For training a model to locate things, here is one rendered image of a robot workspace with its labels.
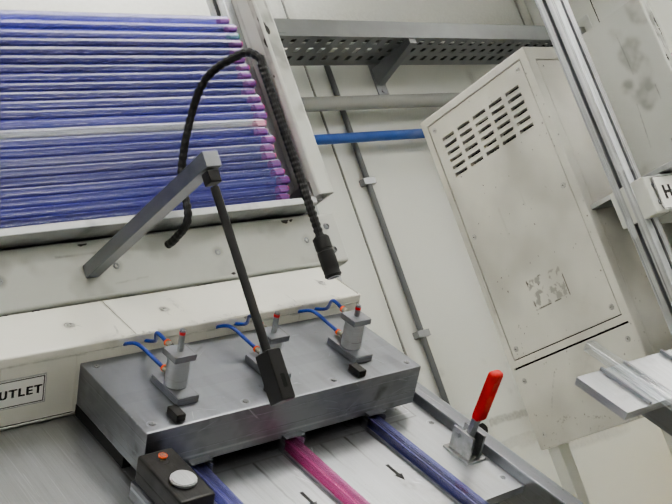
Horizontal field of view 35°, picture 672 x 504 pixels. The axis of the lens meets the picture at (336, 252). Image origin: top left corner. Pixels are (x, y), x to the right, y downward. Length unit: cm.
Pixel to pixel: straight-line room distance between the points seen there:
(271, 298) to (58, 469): 33
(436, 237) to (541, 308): 156
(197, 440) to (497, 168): 124
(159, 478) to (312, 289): 38
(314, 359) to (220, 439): 16
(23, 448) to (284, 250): 43
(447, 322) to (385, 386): 237
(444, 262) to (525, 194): 154
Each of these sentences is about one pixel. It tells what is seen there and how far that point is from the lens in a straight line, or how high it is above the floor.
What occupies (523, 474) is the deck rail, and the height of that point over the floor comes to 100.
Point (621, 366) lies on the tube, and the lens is 121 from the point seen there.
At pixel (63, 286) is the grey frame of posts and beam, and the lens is 117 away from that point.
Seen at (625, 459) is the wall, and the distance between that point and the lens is 392.
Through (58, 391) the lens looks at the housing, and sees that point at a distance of 109.
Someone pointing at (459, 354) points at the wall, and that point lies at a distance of 351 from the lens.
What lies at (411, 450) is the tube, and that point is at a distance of 112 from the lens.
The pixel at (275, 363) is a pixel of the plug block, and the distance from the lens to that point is 90.
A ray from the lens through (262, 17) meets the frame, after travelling 142.
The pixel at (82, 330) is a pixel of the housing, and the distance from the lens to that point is 110.
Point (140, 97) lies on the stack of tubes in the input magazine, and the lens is 128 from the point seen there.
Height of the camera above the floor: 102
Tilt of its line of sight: 13 degrees up
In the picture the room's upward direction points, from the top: 19 degrees counter-clockwise
